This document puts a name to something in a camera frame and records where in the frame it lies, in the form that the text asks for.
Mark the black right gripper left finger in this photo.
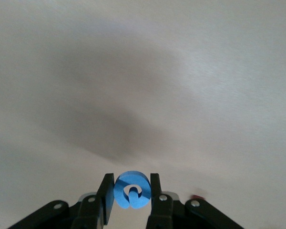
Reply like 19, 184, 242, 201
7, 173, 115, 229

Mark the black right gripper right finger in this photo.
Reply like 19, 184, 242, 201
146, 173, 244, 229

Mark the blue foam letter G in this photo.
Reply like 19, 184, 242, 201
113, 170, 151, 210

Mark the brown table cover sheet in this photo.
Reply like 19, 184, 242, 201
0, 0, 286, 229

